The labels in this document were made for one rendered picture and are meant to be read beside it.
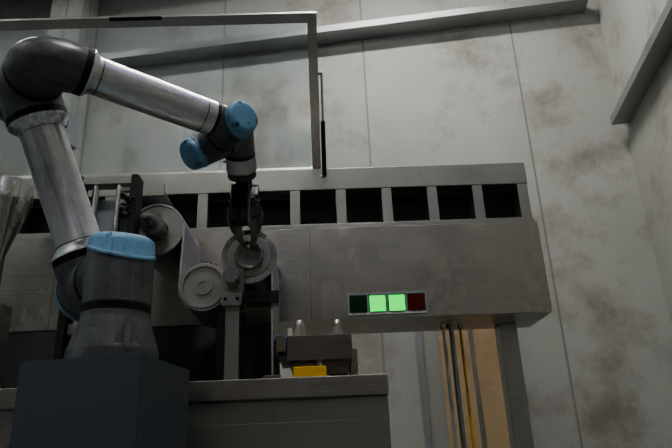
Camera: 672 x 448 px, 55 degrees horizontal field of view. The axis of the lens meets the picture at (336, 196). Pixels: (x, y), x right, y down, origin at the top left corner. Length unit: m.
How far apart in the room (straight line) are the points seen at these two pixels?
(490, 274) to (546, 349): 2.53
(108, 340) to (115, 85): 0.49
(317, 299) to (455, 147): 3.14
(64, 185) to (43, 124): 0.13
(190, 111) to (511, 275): 1.19
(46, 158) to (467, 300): 1.30
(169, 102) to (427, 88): 4.05
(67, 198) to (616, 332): 3.93
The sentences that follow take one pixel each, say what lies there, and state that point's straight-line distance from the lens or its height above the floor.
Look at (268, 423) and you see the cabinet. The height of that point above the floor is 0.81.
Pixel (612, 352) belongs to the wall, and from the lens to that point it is 4.69.
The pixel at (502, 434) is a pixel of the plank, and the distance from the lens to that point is 4.03.
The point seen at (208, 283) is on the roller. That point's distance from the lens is 1.73.
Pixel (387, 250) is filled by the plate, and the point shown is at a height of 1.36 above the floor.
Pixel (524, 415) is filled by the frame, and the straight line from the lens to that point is 2.23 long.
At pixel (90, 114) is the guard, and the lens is 2.27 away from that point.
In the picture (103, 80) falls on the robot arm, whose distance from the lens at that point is 1.32.
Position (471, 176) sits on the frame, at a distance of 2.22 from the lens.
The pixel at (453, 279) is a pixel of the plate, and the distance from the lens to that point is 2.09.
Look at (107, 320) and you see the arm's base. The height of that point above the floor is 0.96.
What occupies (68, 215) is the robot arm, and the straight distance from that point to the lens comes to 1.32.
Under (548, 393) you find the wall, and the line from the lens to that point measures 4.58.
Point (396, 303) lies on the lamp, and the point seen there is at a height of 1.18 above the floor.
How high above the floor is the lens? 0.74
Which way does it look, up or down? 22 degrees up
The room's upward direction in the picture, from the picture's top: 2 degrees counter-clockwise
